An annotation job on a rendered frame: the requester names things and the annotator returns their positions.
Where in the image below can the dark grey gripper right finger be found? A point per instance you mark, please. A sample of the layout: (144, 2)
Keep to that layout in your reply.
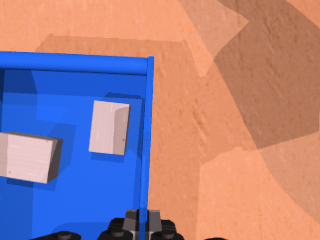
(155, 225)

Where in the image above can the grey metal block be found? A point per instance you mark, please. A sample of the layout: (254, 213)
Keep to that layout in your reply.
(29, 157)

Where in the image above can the blue bin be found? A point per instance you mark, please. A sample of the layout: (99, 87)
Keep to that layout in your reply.
(91, 188)

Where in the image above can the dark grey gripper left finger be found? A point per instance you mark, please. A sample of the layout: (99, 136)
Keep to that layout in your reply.
(129, 231)

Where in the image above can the pink rectangular block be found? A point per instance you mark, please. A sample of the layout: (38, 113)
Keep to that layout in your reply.
(109, 128)

